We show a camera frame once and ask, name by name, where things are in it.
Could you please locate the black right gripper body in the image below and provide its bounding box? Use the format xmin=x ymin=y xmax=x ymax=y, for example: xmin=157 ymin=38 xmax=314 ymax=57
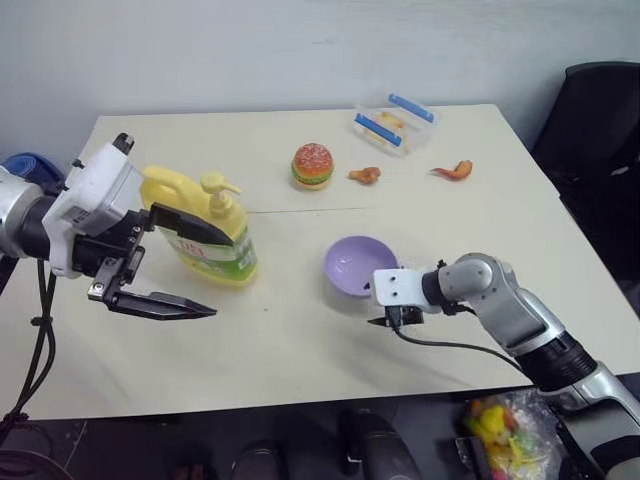
xmin=384 ymin=302 xmax=427 ymax=329

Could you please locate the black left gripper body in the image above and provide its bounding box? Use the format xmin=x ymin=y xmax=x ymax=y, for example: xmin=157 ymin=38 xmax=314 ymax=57
xmin=73 ymin=207 xmax=154 ymax=310

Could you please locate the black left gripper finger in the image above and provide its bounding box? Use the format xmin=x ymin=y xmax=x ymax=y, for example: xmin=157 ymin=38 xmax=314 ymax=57
xmin=148 ymin=202 xmax=235 ymax=249
xmin=105 ymin=289 xmax=219 ymax=323

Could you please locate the purple plastic bowl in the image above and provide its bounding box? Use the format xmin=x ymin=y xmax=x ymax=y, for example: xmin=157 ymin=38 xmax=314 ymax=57
xmin=323 ymin=235 xmax=402 ymax=302

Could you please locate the yellow pump dispenser bottle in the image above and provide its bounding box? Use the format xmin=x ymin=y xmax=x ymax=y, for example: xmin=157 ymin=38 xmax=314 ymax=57
xmin=138 ymin=164 xmax=259 ymax=290

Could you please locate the toy chicken drumstick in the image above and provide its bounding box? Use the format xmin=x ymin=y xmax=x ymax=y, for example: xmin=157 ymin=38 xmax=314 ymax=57
xmin=348 ymin=166 xmax=383 ymax=185

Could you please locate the blue round object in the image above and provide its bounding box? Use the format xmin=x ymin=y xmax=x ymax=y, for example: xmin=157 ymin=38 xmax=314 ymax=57
xmin=0 ymin=151 xmax=67 ymax=197

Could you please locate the large dark rounded shape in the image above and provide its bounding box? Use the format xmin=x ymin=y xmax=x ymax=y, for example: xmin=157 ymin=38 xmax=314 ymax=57
xmin=338 ymin=408 xmax=422 ymax=480

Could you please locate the toy hamburger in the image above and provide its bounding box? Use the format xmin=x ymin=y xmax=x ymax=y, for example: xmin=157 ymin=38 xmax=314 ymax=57
xmin=291 ymin=143 xmax=335 ymax=192

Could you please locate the clear bag of colourful toys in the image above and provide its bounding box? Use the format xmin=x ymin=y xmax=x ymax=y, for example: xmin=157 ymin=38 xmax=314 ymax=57
xmin=459 ymin=389 xmax=567 ymax=480

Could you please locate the toy orange shrimp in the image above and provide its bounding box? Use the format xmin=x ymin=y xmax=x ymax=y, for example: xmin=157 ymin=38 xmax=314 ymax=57
xmin=429 ymin=159 xmax=475 ymax=182

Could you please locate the black rectangular box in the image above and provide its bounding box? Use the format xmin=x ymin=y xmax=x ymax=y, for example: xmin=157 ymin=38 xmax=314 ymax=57
xmin=453 ymin=434 xmax=502 ymax=480

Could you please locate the clear container with blue clips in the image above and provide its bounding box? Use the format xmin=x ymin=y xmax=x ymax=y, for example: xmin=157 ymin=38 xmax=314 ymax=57
xmin=351 ymin=92 xmax=443 ymax=159

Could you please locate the orange toy food piece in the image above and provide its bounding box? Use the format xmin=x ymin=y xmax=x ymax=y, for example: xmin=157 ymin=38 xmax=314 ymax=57
xmin=372 ymin=111 xmax=407 ymax=132

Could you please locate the small dark rounded shape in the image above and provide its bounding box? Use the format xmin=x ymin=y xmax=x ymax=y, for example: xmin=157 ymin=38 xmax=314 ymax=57
xmin=231 ymin=439 xmax=290 ymax=480

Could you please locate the black office chair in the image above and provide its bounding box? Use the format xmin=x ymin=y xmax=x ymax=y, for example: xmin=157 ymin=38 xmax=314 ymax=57
xmin=529 ymin=60 xmax=640 ymax=322

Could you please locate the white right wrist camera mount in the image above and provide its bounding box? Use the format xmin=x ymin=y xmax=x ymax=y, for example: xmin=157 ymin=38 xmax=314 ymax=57
xmin=372 ymin=268 xmax=427 ymax=307

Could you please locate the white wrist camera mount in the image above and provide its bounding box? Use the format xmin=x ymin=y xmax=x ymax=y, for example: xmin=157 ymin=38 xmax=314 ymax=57
xmin=372 ymin=268 xmax=427 ymax=307
xmin=41 ymin=141 xmax=145 ymax=279

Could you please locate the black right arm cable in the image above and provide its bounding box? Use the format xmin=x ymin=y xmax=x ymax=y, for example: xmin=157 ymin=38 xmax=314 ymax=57
xmin=388 ymin=309 xmax=527 ymax=374

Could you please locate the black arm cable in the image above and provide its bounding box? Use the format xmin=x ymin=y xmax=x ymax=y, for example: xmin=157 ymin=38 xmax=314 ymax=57
xmin=388 ymin=309 xmax=527 ymax=374
xmin=0 ymin=255 xmax=61 ymax=480

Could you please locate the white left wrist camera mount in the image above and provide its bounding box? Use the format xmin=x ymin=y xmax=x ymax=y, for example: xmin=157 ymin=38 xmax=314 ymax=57
xmin=41 ymin=141 xmax=145 ymax=279

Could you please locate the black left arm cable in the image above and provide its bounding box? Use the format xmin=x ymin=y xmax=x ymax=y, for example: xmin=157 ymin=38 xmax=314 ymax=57
xmin=0 ymin=255 xmax=61 ymax=480

